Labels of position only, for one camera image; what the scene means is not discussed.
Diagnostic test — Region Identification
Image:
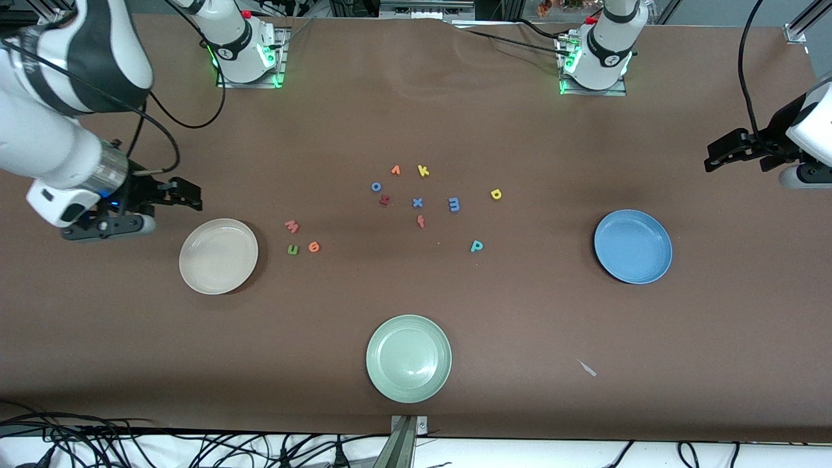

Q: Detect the aluminium frame profile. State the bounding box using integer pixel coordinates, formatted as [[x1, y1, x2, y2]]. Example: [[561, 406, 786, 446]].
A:
[[783, 0, 832, 44]]

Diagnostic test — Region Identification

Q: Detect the beige brown plate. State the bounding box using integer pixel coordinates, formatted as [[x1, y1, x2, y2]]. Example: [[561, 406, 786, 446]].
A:
[[179, 218, 259, 296]]

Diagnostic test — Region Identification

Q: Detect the black cable on tabletop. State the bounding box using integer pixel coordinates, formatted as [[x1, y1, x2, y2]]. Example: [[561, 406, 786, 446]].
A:
[[452, 23, 573, 56]]

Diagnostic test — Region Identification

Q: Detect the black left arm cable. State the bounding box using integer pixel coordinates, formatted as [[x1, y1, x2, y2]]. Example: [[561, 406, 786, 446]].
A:
[[737, 0, 768, 137]]

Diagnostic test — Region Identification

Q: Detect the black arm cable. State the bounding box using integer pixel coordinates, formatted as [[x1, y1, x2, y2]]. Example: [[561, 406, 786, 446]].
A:
[[737, 0, 768, 137], [0, 36, 228, 176]]

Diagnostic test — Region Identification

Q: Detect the grey metal box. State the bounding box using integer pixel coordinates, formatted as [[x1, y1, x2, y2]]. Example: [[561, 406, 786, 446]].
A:
[[379, 0, 475, 20]]

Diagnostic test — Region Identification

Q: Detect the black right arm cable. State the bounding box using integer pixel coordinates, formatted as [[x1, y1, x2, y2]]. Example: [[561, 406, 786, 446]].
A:
[[0, 36, 228, 176]]

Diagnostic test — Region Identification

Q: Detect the green plate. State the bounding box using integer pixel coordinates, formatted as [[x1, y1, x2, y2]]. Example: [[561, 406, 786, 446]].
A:
[[365, 315, 453, 404]]

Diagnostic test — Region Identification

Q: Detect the blue plate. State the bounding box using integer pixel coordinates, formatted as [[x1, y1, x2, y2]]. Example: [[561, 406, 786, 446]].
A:
[[593, 209, 673, 285]]

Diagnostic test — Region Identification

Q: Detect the metal camera stand bracket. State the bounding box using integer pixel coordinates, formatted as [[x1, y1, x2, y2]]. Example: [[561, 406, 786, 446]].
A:
[[389, 415, 428, 468]]

